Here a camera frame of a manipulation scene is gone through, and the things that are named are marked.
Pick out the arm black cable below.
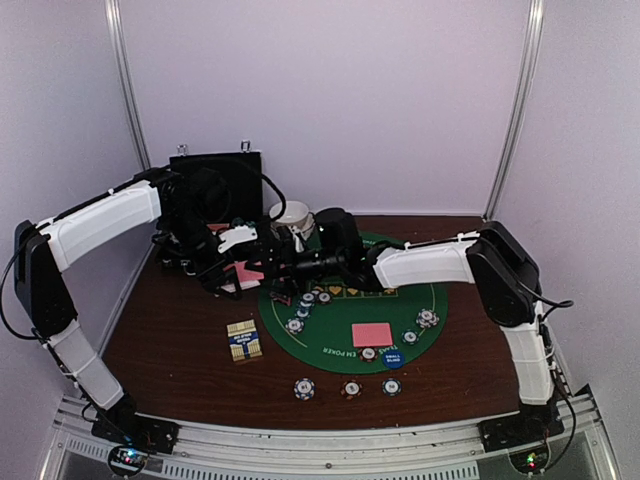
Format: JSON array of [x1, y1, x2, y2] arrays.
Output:
[[509, 279, 576, 451], [169, 159, 287, 236]]

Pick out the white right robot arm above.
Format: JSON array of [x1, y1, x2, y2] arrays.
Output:
[[257, 221, 553, 442]]

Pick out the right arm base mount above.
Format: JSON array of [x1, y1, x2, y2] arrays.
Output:
[[478, 402, 564, 452]]

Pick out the white scalloped dish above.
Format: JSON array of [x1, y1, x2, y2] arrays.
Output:
[[300, 213, 316, 241]]

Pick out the blue white chip stack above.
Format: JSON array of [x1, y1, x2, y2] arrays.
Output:
[[293, 377, 316, 401]]

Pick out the aluminium frame post left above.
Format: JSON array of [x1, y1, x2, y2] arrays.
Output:
[[104, 0, 151, 170]]

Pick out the green round poker mat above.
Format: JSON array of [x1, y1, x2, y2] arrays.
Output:
[[257, 230, 448, 375]]

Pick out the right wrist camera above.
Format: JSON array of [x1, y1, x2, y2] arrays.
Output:
[[315, 207, 364, 258]]

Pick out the dark blue green chip stack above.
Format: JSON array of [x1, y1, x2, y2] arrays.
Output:
[[381, 378, 402, 397]]

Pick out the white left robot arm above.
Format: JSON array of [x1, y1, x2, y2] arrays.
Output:
[[14, 167, 257, 444]]

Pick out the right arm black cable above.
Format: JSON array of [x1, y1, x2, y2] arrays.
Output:
[[509, 279, 576, 451]]

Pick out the black poker chip case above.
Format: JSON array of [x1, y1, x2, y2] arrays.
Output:
[[154, 150, 266, 274]]

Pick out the white ceramic bowl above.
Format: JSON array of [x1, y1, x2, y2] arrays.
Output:
[[269, 201, 312, 230]]

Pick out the single blue chip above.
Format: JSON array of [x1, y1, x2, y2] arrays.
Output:
[[402, 330, 419, 345]]

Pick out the dealt red card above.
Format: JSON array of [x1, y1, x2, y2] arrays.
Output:
[[351, 323, 394, 348]]

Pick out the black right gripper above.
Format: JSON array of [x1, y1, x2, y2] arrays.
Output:
[[247, 239, 346, 296]]

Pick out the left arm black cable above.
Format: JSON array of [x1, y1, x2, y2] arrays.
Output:
[[169, 159, 287, 236]]

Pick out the gold card box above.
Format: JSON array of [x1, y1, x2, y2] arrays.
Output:
[[226, 319, 263, 362]]

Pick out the aluminium front rail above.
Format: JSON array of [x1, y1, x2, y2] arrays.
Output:
[[36, 394, 623, 479]]

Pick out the triangular black red all-in marker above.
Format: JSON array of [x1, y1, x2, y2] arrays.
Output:
[[269, 291, 292, 306]]

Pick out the blue small blind button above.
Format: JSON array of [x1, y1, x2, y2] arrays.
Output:
[[381, 350, 406, 370]]

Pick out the red playing card deck case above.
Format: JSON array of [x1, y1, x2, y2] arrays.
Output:
[[208, 223, 230, 232]]

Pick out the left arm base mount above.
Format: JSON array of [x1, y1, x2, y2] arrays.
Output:
[[91, 392, 180, 454]]

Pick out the pink backed card deck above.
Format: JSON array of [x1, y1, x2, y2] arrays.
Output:
[[222, 261, 264, 293]]

